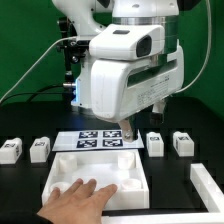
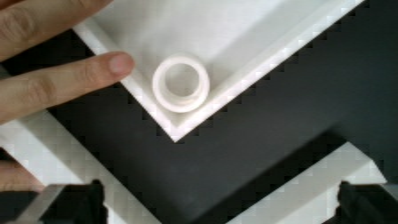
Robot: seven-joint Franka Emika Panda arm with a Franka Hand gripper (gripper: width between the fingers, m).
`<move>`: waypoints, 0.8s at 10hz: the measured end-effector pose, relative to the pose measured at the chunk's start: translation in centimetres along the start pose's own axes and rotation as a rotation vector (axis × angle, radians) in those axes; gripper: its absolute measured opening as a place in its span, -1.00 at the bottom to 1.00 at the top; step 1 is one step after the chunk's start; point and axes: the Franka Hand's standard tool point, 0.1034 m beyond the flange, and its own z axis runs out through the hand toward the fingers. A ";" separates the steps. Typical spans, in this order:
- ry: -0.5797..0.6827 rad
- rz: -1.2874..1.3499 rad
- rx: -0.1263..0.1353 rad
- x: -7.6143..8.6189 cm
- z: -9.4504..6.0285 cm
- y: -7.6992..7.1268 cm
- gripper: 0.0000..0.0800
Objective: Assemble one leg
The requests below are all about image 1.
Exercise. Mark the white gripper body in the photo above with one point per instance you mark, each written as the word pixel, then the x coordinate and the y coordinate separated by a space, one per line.
pixel 121 89

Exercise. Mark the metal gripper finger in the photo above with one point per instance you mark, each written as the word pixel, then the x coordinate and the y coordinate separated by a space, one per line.
pixel 157 114
pixel 129 132

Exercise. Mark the white square tabletop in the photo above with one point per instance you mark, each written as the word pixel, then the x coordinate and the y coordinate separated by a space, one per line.
pixel 120 167

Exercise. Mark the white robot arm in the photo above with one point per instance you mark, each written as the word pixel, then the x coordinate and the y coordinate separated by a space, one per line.
pixel 85 19

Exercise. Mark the bare human hand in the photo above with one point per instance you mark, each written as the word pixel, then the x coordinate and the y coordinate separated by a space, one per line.
pixel 79 204

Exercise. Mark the paper sheet with tags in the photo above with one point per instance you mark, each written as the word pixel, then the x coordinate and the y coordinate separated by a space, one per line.
pixel 93 140

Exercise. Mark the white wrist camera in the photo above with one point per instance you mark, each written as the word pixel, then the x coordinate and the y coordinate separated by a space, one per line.
pixel 128 42

